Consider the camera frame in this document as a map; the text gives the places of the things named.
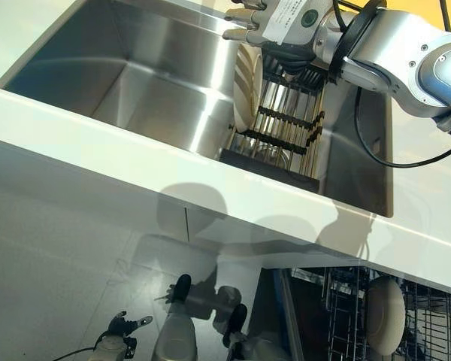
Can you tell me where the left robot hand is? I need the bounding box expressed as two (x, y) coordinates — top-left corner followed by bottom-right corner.
(108, 311), (154, 340)

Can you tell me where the white round plate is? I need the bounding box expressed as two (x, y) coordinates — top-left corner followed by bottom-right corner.
(232, 42), (265, 133)
(364, 275), (407, 356)

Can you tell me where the black dishwasher door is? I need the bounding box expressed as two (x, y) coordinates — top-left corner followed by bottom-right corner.
(255, 265), (325, 361)

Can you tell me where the black built-in dishwasher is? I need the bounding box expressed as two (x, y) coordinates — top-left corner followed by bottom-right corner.
(255, 265), (451, 361)

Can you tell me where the silver left robot leg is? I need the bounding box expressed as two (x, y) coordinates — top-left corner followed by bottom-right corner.
(153, 303), (197, 361)

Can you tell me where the silver robot leg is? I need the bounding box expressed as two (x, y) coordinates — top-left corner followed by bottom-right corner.
(153, 303), (197, 361)
(228, 333), (287, 361)

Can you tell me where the black left robot foot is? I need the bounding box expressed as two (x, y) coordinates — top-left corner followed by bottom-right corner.
(166, 274), (193, 306)

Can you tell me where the black robot foot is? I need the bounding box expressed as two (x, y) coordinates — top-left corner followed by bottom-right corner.
(166, 274), (193, 306)
(222, 303), (250, 349)

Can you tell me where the black right robot foot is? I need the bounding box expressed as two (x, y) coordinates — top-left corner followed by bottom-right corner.
(222, 303), (250, 349)

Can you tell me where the white glossy cabinet door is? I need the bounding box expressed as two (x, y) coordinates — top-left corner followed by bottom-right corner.
(0, 135), (189, 266)
(185, 205), (362, 271)

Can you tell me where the silver right robot leg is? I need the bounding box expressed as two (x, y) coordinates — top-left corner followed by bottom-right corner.
(228, 333), (287, 361)

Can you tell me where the stainless steel sink basin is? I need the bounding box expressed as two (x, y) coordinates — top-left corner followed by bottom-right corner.
(0, 0), (395, 219)

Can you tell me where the black sink drying rack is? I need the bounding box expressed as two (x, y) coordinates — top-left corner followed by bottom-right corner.
(219, 47), (326, 194)

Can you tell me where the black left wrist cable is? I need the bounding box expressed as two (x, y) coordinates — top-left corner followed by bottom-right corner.
(61, 344), (99, 361)

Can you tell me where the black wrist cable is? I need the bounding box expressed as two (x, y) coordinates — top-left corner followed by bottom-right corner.
(354, 0), (451, 168)
(61, 344), (99, 361)

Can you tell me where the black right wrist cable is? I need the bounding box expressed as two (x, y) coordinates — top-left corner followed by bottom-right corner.
(354, 0), (451, 168)

